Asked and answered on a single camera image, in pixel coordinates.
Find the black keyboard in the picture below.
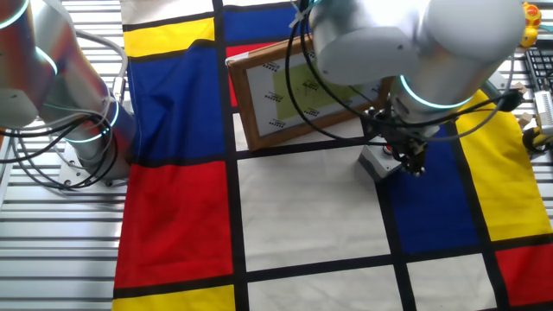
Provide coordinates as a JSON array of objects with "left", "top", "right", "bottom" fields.
[{"left": 524, "top": 47, "right": 553, "bottom": 92}]

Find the orange spotted toy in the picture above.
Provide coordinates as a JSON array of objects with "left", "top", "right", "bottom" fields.
[{"left": 522, "top": 2, "right": 543, "bottom": 29}]

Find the colour block tablecloth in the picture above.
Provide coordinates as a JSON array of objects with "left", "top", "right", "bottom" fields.
[{"left": 111, "top": 0, "right": 553, "bottom": 311}]

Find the wooden picture frame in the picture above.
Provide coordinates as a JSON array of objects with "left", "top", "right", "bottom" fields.
[{"left": 226, "top": 34, "right": 394, "bottom": 152}]

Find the black yellow camera mount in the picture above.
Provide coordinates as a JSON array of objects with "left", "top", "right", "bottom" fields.
[{"left": 521, "top": 127, "right": 553, "bottom": 153}]

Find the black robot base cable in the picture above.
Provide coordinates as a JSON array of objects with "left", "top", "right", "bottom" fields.
[{"left": 0, "top": 112, "right": 122, "bottom": 191}]

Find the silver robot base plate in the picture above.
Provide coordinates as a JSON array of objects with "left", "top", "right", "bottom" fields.
[{"left": 58, "top": 142, "right": 129, "bottom": 195}]

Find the grey red button box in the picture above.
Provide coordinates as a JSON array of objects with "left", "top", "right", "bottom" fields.
[{"left": 357, "top": 142, "right": 407, "bottom": 182}]

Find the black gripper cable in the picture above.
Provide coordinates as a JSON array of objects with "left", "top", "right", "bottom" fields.
[{"left": 283, "top": 0, "right": 527, "bottom": 144}]

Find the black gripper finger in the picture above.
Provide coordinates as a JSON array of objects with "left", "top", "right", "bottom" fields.
[
  {"left": 388, "top": 144, "right": 407, "bottom": 168},
  {"left": 404, "top": 155, "right": 428, "bottom": 179}
]

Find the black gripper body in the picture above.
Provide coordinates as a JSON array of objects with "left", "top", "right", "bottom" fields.
[{"left": 385, "top": 124, "right": 429, "bottom": 166}]

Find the grey depth camera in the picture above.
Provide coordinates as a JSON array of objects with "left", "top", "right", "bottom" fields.
[{"left": 533, "top": 90, "right": 553, "bottom": 136}]

